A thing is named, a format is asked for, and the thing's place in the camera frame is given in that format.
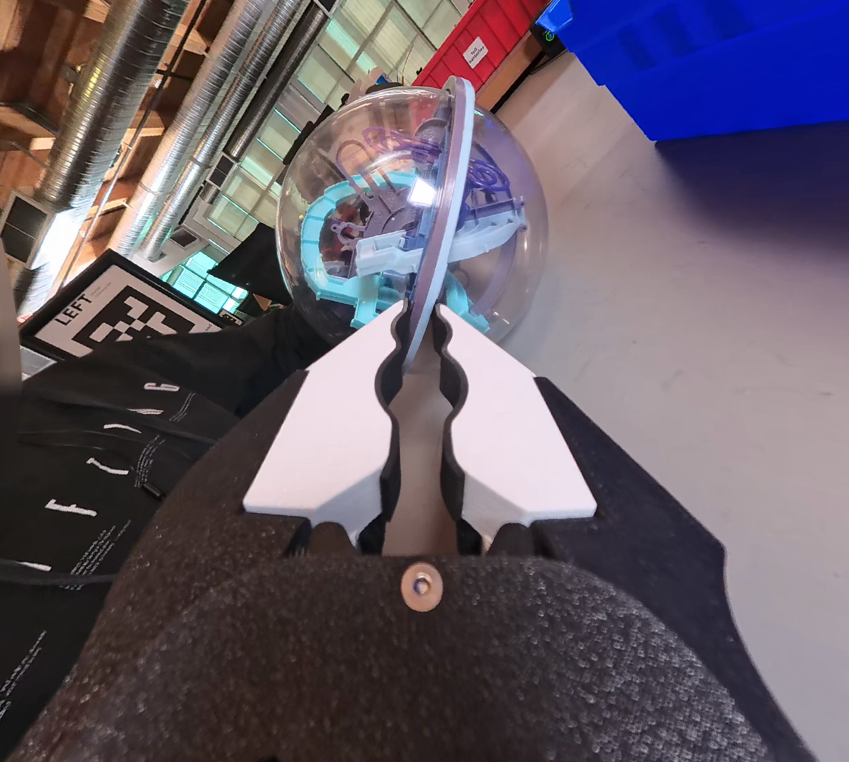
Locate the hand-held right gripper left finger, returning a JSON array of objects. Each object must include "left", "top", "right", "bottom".
[{"left": 243, "top": 302, "right": 405, "bottom": 548}]

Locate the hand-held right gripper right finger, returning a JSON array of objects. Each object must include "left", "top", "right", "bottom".
[{"left": 432, "top": 305, "right": 598, "bottom": 544}]

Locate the clear maze ball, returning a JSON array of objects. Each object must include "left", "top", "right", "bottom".
[{"left": 276, "top": 77, "right": 547, "bottom": 365}]

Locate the person's left forearm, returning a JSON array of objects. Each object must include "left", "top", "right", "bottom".
[{"left": 133, "top": 305, "right": 339, "bottom": 415}]

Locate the black fabric panel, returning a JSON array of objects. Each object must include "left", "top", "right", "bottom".
[{"left": 209, "top": 225, "right": 286, "bottom": 303}]

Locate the person's black clothing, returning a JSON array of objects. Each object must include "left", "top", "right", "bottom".
[{"left": 0, "top": 358, "right": 246, "bottom": 743}]

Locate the red plastic bin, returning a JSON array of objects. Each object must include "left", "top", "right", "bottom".
[{"left": 416, "top": 0, "right": 578, "bottom": 93}]

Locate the blue plastic tray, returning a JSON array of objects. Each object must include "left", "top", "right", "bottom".
[{"left": 538, "top": 0, "right": 849, "bottom": 142}]

